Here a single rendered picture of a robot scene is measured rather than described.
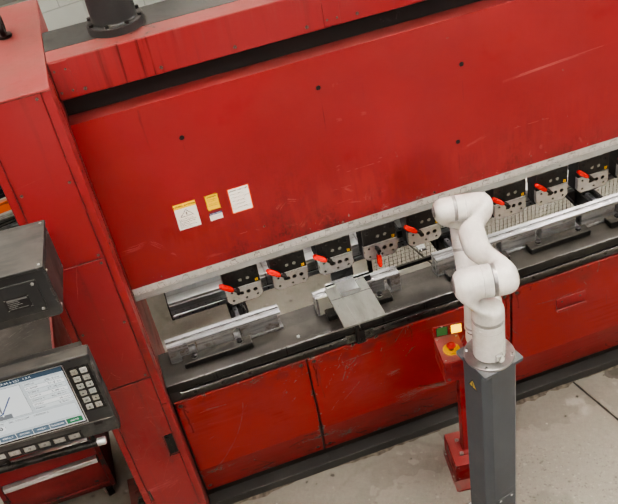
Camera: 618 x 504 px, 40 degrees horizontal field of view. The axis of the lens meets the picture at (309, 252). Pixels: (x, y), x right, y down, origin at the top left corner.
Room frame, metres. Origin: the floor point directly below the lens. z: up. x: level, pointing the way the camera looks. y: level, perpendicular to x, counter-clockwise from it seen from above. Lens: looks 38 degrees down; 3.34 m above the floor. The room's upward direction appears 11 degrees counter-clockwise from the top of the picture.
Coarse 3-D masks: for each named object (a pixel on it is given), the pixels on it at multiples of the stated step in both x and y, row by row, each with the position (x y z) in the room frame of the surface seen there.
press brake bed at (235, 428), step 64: (448, 320) 2.72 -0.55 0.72; (512, 320) 2.78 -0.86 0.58; (576, 320) 2.84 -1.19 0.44; (256, 384) 2.55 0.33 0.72; (320, 384) 2.60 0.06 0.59; (384, 384) 2.66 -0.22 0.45; (448, 384) 2.72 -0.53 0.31; (192, 448) 2.49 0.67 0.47; (256, 448) 2.54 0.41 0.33; (320, 448) 2.64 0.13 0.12; (384, 448) 2.66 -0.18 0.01
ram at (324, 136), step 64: (512, 0) 2.90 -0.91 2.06; (576, 0) 2.95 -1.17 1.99; (256, 64) 2.78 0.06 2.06; (320, 64) 2.76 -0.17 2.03; (384, 64) 2.80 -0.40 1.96; (448, 64) 2.85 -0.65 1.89; (512, 64) 2.90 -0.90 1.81; (576, 64) 2.95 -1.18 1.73; (128, 128) 2.63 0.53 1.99; (192, 128) 2.67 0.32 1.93; (256, 128) 2.71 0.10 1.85; (320, 128) 2.75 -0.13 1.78; (384, 128) 2.80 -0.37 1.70; (448, 128) 2.85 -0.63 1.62; (512, 128) 2.90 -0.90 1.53; (576, 128) 2.95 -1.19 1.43; (128, 192) 2.61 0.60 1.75; (192, 192) 2.65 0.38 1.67; (256, 192) 2.70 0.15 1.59; (320, 192) 2.74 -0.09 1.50; (384, 192) 2.79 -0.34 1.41; (128, 256) 2.60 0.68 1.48; (192, 256) 2.64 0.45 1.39
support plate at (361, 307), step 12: (336, 288) 2.75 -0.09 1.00; (336, 300) 2.67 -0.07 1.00; (348, 300) 2.66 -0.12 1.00; (360, 300) 2.64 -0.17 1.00; (372, 300) 2.63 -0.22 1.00; (336, 312) 2.60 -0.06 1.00; (348, 312) 2.58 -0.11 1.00; (360, 312) 2.57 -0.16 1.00; (372, 312) 2.56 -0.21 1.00; (384, 312) 2.54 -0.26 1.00; (348, 324) 2.51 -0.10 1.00
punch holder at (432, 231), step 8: (408, 216) 2.81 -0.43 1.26; (416, 216) 2.82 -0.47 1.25; (424, 216) 2.82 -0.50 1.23; (432, 216) 2.83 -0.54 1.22; (408, 224) 2.81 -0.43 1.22; (416, 224) 2.81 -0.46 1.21; (424, 224) 2.82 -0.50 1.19; (432, 224) 2.83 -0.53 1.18; (408, 232) 2.81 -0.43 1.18; (424, 232) 2.82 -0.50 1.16; (432, 232) 2.82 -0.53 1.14; (440, 232) 2.83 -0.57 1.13; (408, 240) 2.80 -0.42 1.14; (416, 240) 2.81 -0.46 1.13; (424, 240) 2.81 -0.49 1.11; (432, 240) 2.82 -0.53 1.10
